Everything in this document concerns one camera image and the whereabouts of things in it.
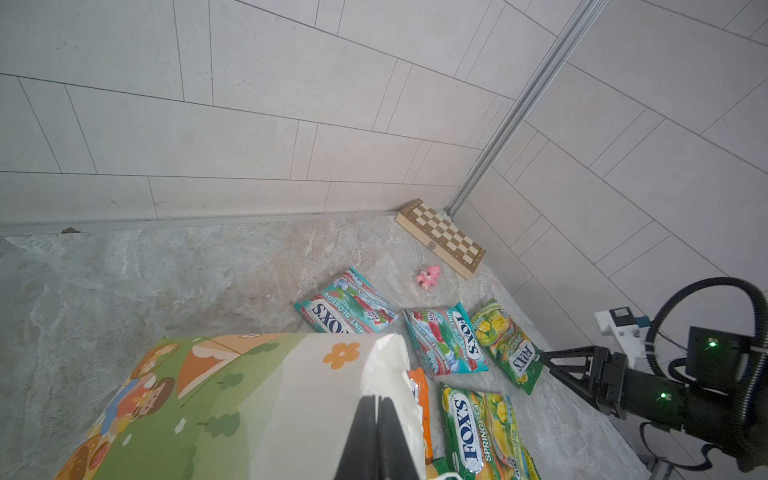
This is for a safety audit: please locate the metal corner strip right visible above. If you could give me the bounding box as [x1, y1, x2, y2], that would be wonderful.
[445, 0, 609, 219]

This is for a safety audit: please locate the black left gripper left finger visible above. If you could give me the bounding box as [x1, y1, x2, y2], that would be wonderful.
[334, 395, 378, 480]

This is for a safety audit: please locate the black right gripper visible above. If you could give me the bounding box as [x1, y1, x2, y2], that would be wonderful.
[540, 346, 687, 429]

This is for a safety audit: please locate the green Fox's spring candy bag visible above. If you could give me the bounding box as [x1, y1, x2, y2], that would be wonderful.
[471, 299, 543, 395]

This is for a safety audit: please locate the illustrated white paper bag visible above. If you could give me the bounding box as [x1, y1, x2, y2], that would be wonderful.
[59, 333, 426, 479]

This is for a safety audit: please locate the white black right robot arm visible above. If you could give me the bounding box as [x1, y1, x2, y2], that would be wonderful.
[540, 277, 767, 473]

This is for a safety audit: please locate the pink pig toy on table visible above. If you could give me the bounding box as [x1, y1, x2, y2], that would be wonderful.
[414, 265, 441, 291]

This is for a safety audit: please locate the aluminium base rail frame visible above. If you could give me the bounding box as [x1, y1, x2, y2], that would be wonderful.
[640, 456, 684, 480]

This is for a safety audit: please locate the orange Fox's fruits candy bag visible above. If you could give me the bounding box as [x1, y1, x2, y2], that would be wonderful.
[407, 368, 433, 464]

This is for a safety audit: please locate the teal Fox's mint candy bag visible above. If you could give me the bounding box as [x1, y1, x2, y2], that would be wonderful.
[295, 267, 400, 334]

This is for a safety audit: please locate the yellow green candy bag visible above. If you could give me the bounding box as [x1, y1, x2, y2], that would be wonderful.
[439, 383, 540, 479]

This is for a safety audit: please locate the wooden folding chessboard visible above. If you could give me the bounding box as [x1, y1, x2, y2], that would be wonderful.
[395, 199, 486, 280]

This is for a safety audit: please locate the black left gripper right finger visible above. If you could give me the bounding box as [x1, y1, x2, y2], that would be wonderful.
[377, 397, 419, 480]

